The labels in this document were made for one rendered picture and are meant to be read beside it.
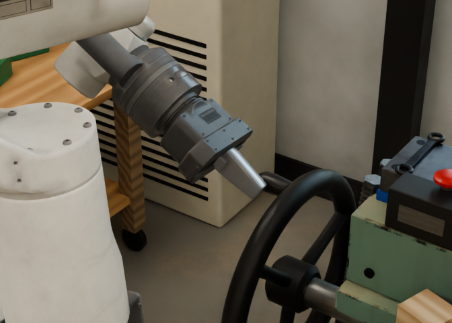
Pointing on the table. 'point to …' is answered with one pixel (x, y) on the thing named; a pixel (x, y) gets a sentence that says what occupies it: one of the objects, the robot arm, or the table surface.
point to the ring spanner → (420, 153)
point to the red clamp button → (443, 177)
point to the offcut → (424, 309)
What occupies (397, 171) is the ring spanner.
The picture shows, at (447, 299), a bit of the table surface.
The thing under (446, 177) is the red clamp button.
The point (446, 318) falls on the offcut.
